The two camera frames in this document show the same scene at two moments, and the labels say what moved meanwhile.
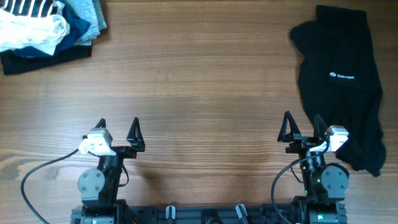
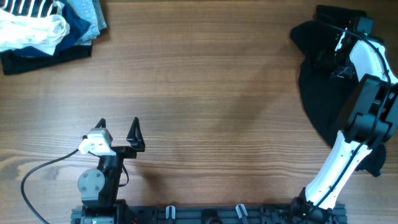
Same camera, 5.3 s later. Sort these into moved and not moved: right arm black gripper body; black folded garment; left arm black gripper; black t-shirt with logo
Moved: right arm black gripper body
Not moved: left arm black gripper; black folded garment; black t-shirt with logo
